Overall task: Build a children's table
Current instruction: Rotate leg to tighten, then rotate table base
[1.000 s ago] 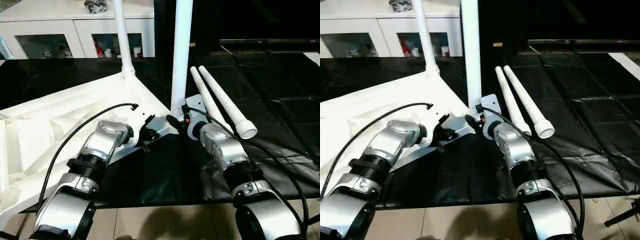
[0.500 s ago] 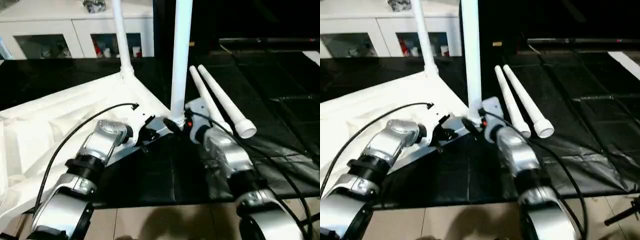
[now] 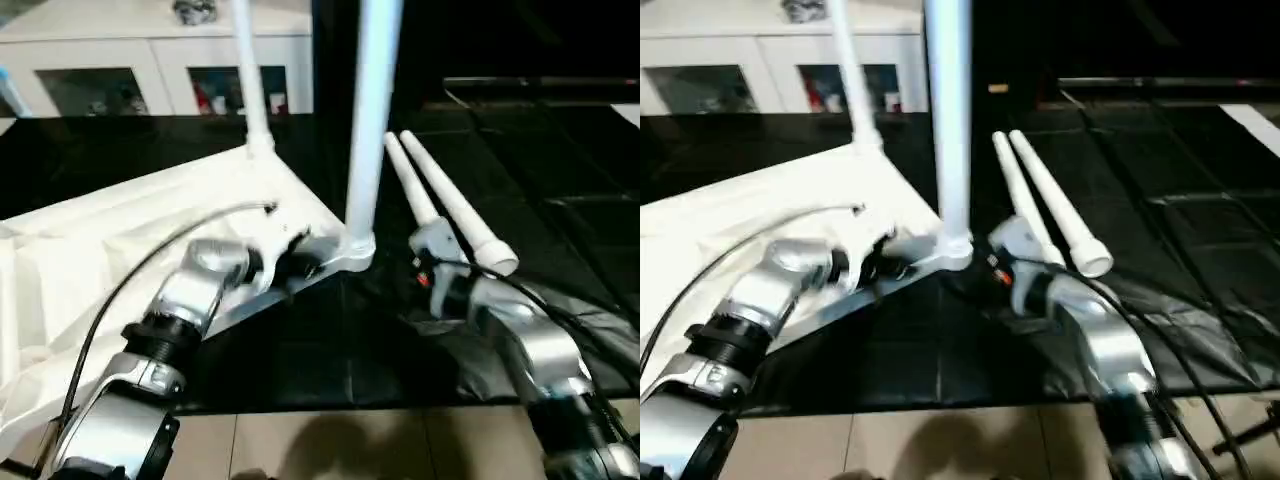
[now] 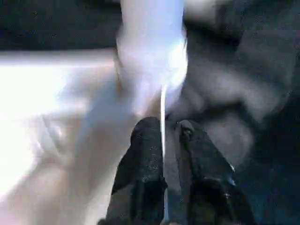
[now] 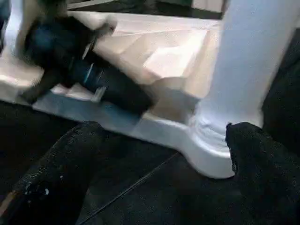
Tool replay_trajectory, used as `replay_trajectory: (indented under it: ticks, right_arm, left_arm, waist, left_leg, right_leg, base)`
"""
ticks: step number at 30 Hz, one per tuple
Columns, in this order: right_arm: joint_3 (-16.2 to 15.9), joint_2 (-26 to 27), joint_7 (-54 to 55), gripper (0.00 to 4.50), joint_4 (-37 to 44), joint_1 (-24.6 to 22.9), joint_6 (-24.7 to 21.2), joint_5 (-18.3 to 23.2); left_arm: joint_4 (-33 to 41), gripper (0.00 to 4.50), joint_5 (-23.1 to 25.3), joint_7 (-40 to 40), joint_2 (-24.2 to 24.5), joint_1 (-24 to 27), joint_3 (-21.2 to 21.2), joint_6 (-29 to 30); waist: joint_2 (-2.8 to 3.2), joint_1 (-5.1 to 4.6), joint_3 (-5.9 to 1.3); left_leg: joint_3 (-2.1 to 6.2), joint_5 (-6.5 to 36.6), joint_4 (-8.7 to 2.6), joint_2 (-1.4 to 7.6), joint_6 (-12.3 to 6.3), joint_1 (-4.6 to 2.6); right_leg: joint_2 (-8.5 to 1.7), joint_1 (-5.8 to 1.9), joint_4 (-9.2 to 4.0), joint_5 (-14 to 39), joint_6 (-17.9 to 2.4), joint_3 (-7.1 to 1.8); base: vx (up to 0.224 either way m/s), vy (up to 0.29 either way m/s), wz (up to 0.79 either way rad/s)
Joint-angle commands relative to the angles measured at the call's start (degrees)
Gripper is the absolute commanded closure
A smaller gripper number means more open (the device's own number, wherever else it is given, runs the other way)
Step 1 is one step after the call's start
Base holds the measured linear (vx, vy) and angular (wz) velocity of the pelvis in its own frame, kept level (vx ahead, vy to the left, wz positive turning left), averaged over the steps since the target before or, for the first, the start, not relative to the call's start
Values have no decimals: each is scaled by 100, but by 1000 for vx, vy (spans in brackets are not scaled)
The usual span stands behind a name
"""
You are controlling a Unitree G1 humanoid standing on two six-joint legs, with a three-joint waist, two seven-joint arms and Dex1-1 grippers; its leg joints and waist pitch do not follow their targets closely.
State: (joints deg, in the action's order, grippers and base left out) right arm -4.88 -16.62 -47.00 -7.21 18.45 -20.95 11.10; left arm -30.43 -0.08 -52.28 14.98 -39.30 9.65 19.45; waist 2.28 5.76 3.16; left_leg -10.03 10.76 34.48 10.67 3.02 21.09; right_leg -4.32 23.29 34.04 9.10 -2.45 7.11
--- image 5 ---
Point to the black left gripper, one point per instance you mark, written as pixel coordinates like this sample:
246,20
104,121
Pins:
51,42

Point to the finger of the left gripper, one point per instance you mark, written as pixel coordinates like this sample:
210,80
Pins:
117,89

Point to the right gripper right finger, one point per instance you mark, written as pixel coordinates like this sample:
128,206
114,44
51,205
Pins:
267,178

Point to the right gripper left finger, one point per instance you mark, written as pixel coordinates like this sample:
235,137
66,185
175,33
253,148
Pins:
47,183

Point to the white plastic children's table top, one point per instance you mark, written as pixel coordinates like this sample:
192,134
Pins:
154,61

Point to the white plastic table leg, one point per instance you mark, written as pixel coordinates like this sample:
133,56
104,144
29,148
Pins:
253,61

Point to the black work mat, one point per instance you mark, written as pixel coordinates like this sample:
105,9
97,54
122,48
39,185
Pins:
140,197

